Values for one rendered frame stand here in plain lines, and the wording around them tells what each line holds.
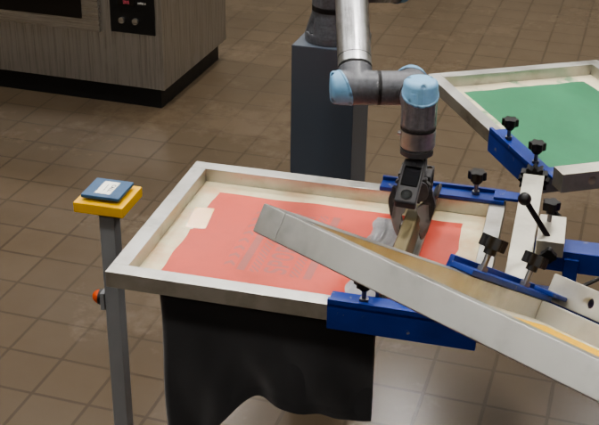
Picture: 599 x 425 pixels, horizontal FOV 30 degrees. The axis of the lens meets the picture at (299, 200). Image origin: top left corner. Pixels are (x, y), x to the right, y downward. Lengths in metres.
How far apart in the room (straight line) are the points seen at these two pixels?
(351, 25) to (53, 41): 3.65
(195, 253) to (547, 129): 1.19
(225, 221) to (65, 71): 3.46
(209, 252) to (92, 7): 3.40
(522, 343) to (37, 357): 2.89
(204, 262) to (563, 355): 1.43
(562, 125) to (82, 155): 2.73
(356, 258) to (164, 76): 4.53
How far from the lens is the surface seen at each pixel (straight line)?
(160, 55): 5.74
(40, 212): 4.87
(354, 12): 2.51
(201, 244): 2.55
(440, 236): 2.61
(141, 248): 2.47
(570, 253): 2.42
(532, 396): 3.76
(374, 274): 1.27
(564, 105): 3.44
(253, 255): 2.50
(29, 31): 6.05
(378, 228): 2.62
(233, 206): 2.71
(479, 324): 1.20
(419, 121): 2.34
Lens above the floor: 2.18
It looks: 27 degrees down
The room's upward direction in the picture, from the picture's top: 1 degrees clockwise
